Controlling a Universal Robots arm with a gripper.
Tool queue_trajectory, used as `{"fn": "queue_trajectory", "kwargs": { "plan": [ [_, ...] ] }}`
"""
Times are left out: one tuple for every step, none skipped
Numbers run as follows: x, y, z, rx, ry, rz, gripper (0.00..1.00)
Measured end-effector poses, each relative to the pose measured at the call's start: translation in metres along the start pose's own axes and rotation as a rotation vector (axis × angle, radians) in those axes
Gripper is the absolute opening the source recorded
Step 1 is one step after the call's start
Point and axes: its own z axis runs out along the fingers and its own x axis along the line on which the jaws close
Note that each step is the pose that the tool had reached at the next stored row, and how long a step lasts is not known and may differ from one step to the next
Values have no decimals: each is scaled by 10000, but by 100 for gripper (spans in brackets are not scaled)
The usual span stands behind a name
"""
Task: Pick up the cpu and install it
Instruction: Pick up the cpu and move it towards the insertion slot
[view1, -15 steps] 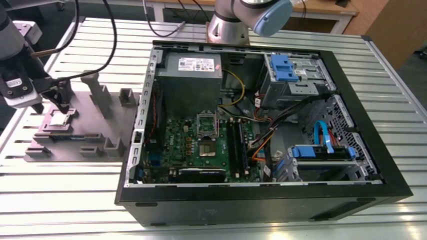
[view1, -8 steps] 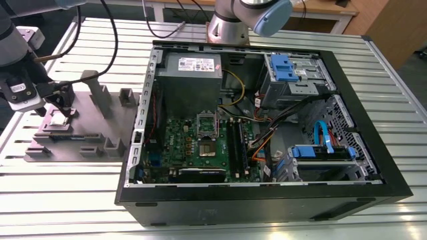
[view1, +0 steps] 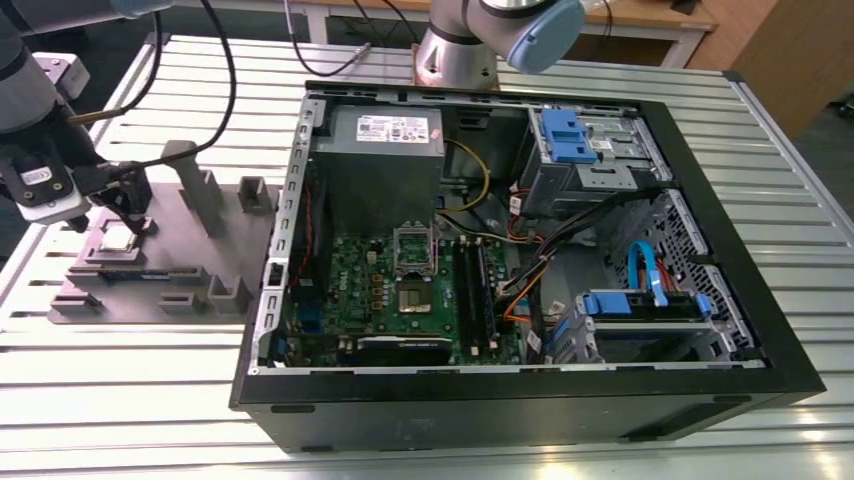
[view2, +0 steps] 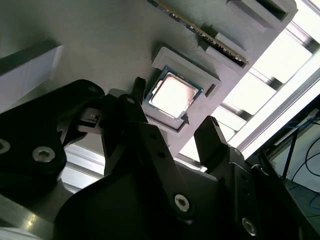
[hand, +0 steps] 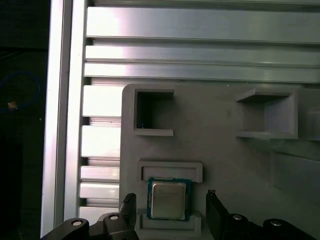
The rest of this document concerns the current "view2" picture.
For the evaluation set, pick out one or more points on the silver CPU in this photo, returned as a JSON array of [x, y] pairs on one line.
[[172, 93]]

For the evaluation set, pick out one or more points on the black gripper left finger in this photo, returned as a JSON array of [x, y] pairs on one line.
[[30, 130]]

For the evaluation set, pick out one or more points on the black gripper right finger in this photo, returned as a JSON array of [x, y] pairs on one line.
[[212, 145]]

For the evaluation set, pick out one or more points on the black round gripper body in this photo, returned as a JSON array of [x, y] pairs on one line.
[[120, 212]]

